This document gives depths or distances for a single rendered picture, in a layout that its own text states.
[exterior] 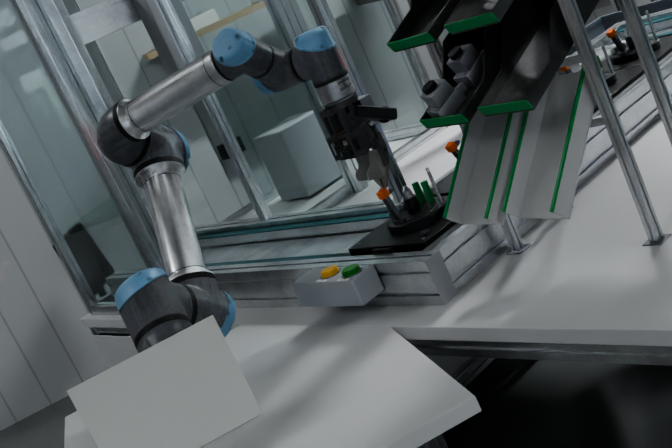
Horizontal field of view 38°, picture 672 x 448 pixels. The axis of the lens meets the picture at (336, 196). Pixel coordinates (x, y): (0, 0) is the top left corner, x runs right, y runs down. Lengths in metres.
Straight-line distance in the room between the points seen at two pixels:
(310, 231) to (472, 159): 0.75
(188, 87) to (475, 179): 0.61
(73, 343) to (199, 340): 3.77
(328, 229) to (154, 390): 0.88
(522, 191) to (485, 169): 0.12
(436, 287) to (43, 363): 3.87
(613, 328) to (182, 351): 0.75
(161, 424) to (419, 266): 0.57
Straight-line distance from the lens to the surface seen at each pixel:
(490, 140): 1.94
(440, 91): 1.84
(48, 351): 5.56
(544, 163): 1.83
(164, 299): 1.94
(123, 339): 3.02
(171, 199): 2.17
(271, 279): 2.34
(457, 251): 1.98
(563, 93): 1.86
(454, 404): 1.58
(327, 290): 2.06
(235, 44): 1.92
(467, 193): 1.94
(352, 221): 2.45
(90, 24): 2.96
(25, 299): 5.49
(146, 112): 2.09
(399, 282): 2.00
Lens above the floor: 1.56
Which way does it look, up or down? 13 degrees down
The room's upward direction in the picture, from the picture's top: 25 degrees counter-clockwise
